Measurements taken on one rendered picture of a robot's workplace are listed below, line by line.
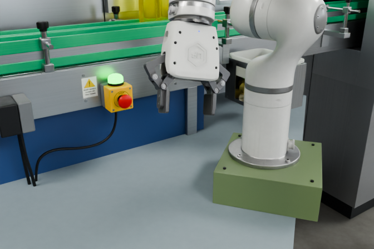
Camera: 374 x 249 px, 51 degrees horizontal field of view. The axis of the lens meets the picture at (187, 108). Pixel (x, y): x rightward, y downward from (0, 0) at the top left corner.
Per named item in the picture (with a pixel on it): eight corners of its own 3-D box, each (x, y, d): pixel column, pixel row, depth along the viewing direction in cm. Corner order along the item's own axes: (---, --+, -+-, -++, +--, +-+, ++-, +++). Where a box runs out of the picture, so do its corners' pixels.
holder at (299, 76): (249, 86, 159) (251, 48, 154) (301, 106, 138) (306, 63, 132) (215, 93, 151) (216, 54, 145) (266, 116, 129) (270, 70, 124)
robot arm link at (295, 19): (261, 77, 108) (267, -14, 99) (325, 91, 96) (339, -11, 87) (235, 86, 99) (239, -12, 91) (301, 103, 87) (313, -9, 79)
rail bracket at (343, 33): (324, 44, 181) (330, -6, 172) (356, 51, 167) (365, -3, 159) (317, 46, 178) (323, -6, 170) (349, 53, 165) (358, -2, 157)
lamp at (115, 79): (119, 80, 114) (119, 70, 113) (126, 84, 111) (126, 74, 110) (105, 83, 112) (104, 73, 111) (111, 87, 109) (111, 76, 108)
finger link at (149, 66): (146, 46, 66) (146, 80, 66) (186, 49, 70) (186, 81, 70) (143, 48, 67) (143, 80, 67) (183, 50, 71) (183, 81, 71)
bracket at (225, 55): (213, 58, 145) (214, 39, 142) (230, 63, 137) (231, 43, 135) (206, 59, 143) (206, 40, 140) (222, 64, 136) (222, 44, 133)
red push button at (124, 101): (127, 90, 111) (132, 94, 108) (128, 104, 112) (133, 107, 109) (113, 93, 109) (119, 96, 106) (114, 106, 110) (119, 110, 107)
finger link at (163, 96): (153, 72, 66) (152, 112, 66) (171, 74, 67) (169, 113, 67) (146, 74, 69) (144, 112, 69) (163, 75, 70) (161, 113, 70)
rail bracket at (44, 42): (54, 70, 106) (48, 20, 101) (63, 76, 100) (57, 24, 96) (39, 72, 104) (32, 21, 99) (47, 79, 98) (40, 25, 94)
